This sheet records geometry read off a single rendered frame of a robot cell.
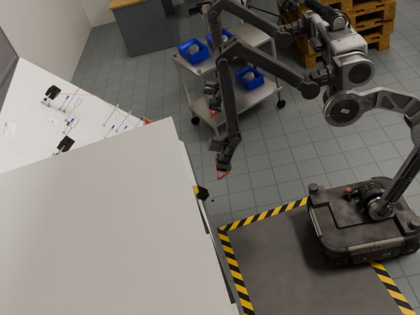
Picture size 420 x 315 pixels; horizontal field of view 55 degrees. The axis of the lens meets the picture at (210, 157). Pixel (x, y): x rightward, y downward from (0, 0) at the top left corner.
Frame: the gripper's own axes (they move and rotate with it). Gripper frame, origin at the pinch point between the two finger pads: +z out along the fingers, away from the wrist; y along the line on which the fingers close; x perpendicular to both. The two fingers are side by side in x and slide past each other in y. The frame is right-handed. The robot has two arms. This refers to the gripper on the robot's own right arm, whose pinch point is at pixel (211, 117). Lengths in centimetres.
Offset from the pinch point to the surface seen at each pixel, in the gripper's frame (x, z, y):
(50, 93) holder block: -81, -19, 37
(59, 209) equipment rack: -59, -59, 137
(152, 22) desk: -31, 91, -347
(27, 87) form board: -93, -14, 29
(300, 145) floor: 106, 60, -79
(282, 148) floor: 92, 68, -80
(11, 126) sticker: -90, -18, 63
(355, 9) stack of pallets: 159, -31, -203
